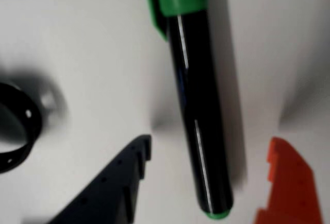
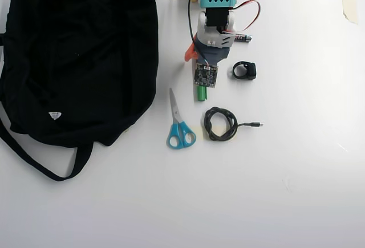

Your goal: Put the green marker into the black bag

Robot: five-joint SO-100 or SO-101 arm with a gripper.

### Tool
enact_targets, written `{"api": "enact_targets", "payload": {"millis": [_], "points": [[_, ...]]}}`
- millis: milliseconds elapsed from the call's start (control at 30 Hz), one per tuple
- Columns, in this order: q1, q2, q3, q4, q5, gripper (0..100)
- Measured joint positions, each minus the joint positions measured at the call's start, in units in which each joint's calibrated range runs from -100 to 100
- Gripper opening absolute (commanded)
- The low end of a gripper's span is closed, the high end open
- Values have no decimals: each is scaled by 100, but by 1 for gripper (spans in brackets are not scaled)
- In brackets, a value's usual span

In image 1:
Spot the green black marker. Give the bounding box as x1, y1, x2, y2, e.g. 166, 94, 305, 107
143, 0, 235, 221

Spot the navy gripper finger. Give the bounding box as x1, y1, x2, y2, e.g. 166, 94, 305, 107
46, 134, 152, 224

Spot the black ring strap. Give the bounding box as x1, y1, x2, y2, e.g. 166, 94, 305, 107
0, 82, 43, 175

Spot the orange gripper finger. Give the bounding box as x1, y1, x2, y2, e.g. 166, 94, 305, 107
252, 136, 323, 224

